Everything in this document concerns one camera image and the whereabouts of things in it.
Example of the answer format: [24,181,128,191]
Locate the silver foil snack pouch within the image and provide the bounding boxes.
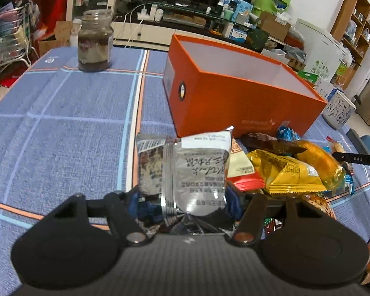
[161,128,233,226]

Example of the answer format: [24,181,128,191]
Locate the white patterned cup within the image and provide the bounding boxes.
[322,90,356,130]

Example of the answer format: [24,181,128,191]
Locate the dark brown snack wrapper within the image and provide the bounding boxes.
[240,133,307,155]

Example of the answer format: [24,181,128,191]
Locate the blue checked tablecloth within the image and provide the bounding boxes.
[0,47,370,295]

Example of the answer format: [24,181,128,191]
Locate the red-topped clear cracker packet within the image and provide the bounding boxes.
[326,136,354,175]

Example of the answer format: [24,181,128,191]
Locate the blue cookie snack packet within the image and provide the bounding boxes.
[276,126,301,142]

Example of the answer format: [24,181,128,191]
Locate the orange cardboard box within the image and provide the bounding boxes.
[162,35,327,138]

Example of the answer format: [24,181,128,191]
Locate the red white snack packet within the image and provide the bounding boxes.
[226,138,265,192]

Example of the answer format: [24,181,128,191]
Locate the white TV cabinet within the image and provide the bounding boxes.
[111,21,204,52]

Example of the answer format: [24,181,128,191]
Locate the yellow crinkled snack packet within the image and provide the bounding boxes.
[247,149,326,194]

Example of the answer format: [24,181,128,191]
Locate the wooden bookshelf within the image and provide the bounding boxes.
[330,0,370,69]

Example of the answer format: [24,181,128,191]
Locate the golden yellow snack bag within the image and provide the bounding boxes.
[294,140,346,191]

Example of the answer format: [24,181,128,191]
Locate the glass jar dark contents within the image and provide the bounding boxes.
[78,9,113,72]

